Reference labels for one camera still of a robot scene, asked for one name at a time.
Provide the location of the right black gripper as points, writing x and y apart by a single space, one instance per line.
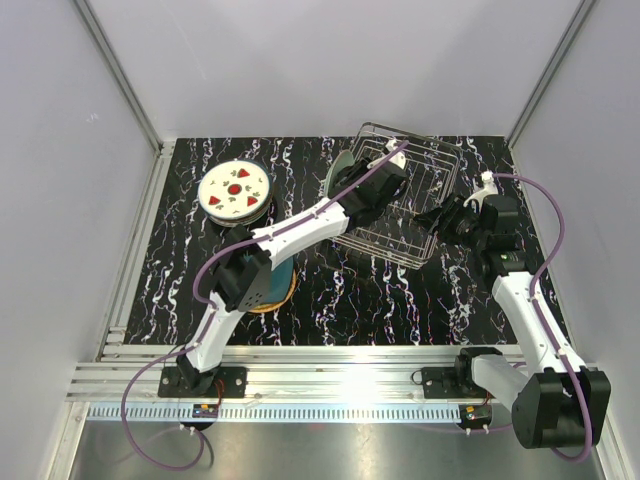
444 219

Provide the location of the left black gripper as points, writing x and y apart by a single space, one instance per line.
345 177

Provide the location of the mint green flower plate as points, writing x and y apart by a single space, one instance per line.
344 160

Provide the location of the teal square plate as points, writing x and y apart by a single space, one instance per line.
281 280

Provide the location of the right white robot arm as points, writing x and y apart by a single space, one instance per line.
557 402

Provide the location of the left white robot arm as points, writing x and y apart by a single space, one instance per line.
238 277

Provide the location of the white watermelon pattern plate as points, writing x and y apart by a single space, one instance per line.
235 189

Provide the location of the yellow woven pattern plate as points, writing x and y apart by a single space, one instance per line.
260 310

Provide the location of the right small circuit board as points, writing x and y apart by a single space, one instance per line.
481 414

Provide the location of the small circuit board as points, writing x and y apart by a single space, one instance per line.
481 414
205 411

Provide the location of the left small circuit board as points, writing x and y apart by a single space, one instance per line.
205 411

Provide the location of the metal wire dish rack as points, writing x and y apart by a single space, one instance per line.
431 165

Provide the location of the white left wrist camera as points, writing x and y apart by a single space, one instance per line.
399 158

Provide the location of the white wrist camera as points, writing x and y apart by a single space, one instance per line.
399 158
488 188

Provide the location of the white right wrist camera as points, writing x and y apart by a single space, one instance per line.
488 188

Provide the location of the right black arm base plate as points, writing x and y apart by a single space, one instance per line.
439 383

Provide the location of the left aluminium frame post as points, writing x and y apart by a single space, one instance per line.
89 18

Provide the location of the aluminium frame post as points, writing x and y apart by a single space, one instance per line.
563 47
89 18

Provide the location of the right aluminium frame post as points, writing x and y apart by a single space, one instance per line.
563 47

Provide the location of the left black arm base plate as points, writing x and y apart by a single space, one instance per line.
225 382

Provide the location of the aluminium mounting rail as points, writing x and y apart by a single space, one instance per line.
305 374

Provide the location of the white slotted cable duct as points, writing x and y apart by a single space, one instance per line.
281 413

